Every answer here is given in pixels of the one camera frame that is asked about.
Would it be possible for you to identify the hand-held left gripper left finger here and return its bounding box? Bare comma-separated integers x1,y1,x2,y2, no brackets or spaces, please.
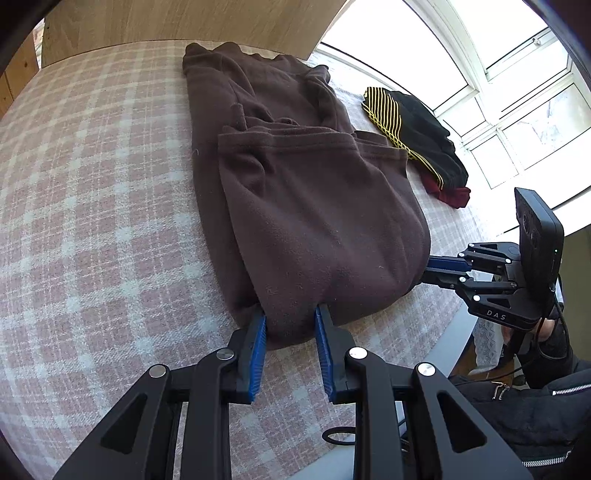
53,307,269,480

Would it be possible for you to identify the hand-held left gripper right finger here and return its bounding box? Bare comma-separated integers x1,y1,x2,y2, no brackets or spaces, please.
315,302,534,480

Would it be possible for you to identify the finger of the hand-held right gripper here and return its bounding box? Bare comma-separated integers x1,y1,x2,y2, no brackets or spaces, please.
418,272,518,301
427,242,522,274

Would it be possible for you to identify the brown hoodie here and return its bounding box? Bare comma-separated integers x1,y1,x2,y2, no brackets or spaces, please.
181,41,432,350

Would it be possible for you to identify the person's right forearm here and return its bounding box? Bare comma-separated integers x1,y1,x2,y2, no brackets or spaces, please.
524,320,578,391

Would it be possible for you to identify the person's right hand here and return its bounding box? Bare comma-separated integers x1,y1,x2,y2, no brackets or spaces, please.
536,318,561,342

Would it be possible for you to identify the white lace cloth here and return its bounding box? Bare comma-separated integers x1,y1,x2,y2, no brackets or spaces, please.
471,316,506,370

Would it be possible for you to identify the black yellow striped garment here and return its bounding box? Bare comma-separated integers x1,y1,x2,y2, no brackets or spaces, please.
361,86,472,210

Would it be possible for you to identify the person in black zip jacket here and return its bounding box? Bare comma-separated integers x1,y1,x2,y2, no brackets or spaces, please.
450,346,591,480

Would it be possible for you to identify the pink checked blanket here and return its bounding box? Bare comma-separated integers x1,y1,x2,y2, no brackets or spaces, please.
0,41,485,472

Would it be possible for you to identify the large white framed window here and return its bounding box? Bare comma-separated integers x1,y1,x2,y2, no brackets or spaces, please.
318,0,591,232

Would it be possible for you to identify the light smooth wooden panel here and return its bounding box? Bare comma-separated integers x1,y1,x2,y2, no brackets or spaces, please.
41,0,352,68

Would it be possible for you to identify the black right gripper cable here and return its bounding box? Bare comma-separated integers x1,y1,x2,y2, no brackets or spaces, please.
455,274,568,386

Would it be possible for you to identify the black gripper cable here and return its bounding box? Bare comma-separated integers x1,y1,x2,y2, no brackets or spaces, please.
455,274,568,386
322,418,409,448

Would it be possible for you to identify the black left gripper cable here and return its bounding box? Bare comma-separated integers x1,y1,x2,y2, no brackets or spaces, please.
322,418,409,448

